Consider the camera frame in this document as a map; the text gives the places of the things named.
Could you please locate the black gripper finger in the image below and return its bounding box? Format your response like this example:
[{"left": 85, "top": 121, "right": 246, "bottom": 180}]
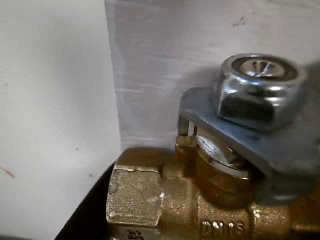
[{"left": 53, "top": 159, "right": 120, "bottom": 240}]

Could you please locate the brass ball valve red handle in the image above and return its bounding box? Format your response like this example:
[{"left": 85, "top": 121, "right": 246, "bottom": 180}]
[{"left": 106, "top": 53, "right": 320, "bottom": 240}]

